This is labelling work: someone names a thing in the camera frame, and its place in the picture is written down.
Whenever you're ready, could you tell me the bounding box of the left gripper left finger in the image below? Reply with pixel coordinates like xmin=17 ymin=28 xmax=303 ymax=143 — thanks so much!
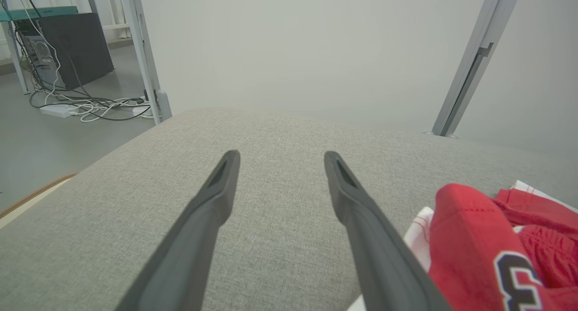
xmin=115 ymin=149 xmax=241 ymax=311

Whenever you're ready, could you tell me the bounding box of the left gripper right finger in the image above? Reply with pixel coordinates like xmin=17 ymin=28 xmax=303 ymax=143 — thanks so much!
xmin=323 ymin=150 xmax=453 ymax=311

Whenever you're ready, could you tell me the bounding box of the red shorts white trim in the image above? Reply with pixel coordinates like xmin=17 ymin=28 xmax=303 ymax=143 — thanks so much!
xmin=347 ymin=180 xmax=578 ymax=311

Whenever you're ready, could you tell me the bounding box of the light wooden base board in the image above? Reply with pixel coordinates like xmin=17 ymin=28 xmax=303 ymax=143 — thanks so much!
xmin=0 ymin=172 xmax=78 ymax=221

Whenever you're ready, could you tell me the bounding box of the white power strip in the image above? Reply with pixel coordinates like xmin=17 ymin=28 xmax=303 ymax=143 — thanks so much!
xmin=40 ymin=104 xmax=78 ymax=118

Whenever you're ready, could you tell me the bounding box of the black computer tower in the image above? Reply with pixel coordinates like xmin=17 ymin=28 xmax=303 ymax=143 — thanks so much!
xmin=18 ymin=13 xmax=115 ymax=90

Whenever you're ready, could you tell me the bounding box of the white table leg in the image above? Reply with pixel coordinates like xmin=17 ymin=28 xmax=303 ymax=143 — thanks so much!
xmin=0 ymin=21 xmax=30 ymax=95

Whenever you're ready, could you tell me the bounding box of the teal table top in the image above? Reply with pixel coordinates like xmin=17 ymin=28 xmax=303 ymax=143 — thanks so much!
xmin=0 ymin=6 xmax=79 ymax=22

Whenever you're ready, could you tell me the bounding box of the grey partition end post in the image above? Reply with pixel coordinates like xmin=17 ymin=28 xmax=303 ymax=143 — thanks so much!
xmin=120 ymin=0 xmax=172 ymax=125

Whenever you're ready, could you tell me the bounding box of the grey metal partition post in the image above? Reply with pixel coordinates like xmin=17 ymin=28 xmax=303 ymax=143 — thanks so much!
xmin=431 ymin=0 xmax=524 ymax=138

